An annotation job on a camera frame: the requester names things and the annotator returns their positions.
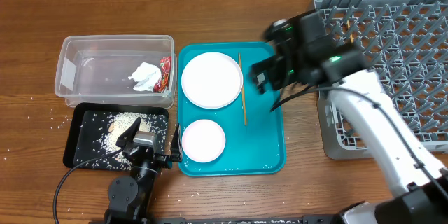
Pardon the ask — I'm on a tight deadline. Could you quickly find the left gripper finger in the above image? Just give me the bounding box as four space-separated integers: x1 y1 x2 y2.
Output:
169 123 183 162
115 117 141 148

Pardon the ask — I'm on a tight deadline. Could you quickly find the pink bowl with rice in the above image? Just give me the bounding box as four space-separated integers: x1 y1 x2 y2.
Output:
181 119 226 163

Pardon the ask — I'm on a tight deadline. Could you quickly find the wooden chopstick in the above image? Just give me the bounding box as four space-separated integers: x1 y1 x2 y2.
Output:
238 52 248 126
346 20 354 43

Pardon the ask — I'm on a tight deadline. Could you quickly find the red snack wrapper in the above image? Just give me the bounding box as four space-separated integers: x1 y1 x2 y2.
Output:
153 57 172 93

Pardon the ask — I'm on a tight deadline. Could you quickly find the white round plate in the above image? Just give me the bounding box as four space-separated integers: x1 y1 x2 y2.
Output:
181 52 242 109

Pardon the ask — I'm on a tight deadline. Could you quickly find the white tissue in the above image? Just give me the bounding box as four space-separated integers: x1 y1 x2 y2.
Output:
128 62 162 92

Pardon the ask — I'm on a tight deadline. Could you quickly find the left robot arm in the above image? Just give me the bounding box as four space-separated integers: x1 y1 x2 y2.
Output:
104 118 183 223

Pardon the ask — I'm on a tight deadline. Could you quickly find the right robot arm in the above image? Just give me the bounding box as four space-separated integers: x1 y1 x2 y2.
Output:
249 10 447 224

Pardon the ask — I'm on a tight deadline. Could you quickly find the grey dishwasher rack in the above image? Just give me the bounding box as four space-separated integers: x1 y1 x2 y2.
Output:
313 0 447 153

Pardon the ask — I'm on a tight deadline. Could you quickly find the pile of spilled rice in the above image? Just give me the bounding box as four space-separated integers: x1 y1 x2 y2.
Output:
101 112 154 154

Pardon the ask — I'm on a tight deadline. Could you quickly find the black square tray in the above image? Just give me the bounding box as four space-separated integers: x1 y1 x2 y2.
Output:
63 103 169 168

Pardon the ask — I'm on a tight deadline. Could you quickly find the teal plastic tray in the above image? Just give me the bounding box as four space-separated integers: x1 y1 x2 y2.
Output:
177 41 286 177

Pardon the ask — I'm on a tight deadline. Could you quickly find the clear plastic bin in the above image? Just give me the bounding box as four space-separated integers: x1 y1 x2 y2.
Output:
55 34 177 109

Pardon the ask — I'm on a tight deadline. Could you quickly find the black cable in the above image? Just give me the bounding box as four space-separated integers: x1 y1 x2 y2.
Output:
52 148 125 224

